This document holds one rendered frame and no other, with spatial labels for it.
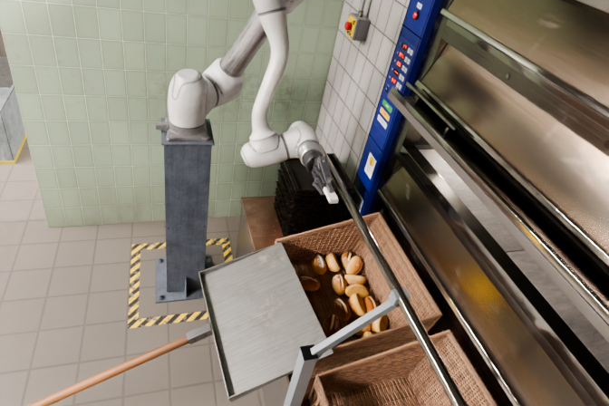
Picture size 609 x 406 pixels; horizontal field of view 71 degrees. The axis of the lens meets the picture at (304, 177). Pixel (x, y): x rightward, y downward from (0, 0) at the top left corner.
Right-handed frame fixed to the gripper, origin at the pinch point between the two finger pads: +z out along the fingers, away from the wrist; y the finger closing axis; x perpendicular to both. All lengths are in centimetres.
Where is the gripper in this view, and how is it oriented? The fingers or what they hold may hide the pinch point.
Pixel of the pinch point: (331, 195)
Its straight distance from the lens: 139.7
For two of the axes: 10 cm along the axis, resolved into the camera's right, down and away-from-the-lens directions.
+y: -1.7, 7.9, 5.8
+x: -9.5, 0.3, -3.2
